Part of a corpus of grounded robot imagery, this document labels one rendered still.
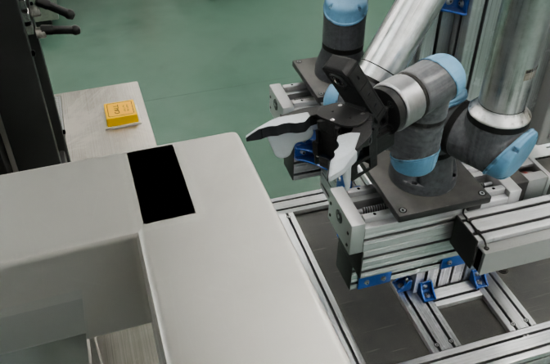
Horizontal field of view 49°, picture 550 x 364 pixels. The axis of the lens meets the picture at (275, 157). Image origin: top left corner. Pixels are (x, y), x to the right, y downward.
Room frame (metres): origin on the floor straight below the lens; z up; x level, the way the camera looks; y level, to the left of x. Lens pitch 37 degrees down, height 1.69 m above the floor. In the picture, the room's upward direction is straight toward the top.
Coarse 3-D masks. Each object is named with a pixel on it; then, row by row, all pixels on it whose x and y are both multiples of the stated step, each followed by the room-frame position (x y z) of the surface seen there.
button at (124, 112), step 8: (104, 104) 1.21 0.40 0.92; (112, 104) 1.21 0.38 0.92; (120, 104) 1.21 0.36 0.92; (128, 104) 1.21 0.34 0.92; (112, 112) 1.18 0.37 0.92; (120, 112) 1.18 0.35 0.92; (128, 112) 1.18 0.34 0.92; (136, 112) 1.18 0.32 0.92; (112, 120) 1.15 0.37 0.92; (120, 120) 1.16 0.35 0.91; (128, 120) 1.16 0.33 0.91; (136, 120) 1.17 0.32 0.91
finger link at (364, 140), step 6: (360, 126) 0.65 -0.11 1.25; (366, 126) 0.65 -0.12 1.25; (348, 132) 0.65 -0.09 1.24; (354, 132) 0.63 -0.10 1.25; (360, 132) 0.63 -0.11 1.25; (366, 132) 0.63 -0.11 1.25; (360, 138) 0.62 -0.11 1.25; (366, 138) 0.61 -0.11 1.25; (360, 144) 0.60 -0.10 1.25; (366, 144) 0.61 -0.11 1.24
